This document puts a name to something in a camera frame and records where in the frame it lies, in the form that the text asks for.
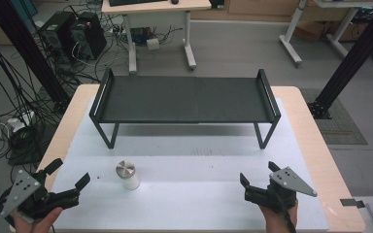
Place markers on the black computer tower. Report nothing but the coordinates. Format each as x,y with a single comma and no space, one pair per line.
89,35
56,35

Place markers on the black metal stand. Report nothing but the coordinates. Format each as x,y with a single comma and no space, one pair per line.
22,48
353,61

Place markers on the cardboard box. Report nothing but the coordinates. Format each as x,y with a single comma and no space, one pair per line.
311,29

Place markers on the white table mat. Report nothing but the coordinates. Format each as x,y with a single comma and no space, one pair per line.
187,200

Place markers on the black computer mouse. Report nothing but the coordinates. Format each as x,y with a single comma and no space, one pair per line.
175,1

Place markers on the person's right hand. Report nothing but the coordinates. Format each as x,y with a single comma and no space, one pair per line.
278,221

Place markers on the grey floor mat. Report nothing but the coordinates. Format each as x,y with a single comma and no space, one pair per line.
343,129

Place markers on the small dark flat bracket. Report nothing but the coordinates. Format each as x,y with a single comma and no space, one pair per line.
352,203

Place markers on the wooden desk with white legs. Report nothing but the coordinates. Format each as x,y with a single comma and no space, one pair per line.
157,13

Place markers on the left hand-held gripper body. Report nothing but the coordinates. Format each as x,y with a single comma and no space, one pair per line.
42,198

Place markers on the small white box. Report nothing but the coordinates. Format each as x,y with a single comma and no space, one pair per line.
152,44

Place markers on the white jar with metal lid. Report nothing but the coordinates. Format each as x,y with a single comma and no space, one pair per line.
128,176

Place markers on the person's left hand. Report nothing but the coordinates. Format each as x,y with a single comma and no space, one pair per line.
39,222

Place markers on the black metal shelf rack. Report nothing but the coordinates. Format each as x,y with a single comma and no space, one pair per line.
184,98

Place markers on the white desk frame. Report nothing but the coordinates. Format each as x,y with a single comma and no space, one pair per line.
317,19

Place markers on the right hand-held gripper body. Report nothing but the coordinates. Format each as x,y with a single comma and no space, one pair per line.
280,191

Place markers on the white power strip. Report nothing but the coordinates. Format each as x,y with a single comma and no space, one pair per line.
21,120

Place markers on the black keyboard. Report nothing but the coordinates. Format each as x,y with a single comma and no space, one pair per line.
136,2

